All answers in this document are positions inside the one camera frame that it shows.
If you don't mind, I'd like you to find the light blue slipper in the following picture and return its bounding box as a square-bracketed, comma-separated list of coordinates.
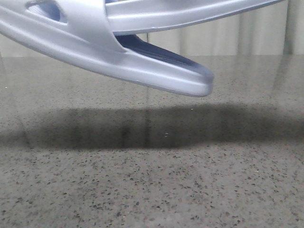
[0, 0, 214, 97]
[105, 0, 276, 35]

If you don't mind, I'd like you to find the pale green curtain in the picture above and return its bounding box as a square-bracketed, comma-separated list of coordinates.
[0, 0, 304, 57]

